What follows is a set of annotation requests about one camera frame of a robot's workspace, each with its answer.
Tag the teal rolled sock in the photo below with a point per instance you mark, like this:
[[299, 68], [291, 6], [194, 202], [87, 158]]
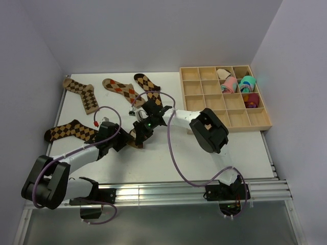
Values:
[[247, 84]]

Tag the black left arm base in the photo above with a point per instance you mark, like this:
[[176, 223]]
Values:
[[104, 196]]

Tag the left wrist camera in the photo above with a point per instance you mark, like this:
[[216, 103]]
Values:
[[98, 123]]

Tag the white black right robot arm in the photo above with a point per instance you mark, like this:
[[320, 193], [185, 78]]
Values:
[[210, 133]]

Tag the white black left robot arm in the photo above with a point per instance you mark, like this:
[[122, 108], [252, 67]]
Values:
[[49, 183]]

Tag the tan orange argyle sock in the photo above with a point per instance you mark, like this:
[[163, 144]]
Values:
[[126, 90]]

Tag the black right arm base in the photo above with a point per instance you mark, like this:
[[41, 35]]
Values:
[[234, 193]]

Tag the brown tan striped sock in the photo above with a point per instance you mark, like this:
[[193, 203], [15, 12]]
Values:
[[132, 143]]

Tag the dark brown tan argyle sock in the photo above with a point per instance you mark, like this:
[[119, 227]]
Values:
[[148, 86]]

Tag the cream rolled sock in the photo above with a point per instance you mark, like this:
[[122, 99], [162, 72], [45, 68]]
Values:
[[223, 74]]

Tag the brown yellow argyle sock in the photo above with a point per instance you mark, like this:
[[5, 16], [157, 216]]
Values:
[[73, 128]]

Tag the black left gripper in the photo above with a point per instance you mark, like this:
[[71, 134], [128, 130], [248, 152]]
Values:
[[123, 137]]

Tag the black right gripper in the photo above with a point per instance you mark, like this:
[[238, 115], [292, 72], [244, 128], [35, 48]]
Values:
[[141, 133]]

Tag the pink rolled sock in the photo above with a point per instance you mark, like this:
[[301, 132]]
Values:
[[230, 85]]

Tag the wooden compartment organizer box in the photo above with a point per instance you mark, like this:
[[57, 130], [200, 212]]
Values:
[[201, 88]]

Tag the maroon rolled sock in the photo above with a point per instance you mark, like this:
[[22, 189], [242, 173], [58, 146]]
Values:
[[251, 100]]

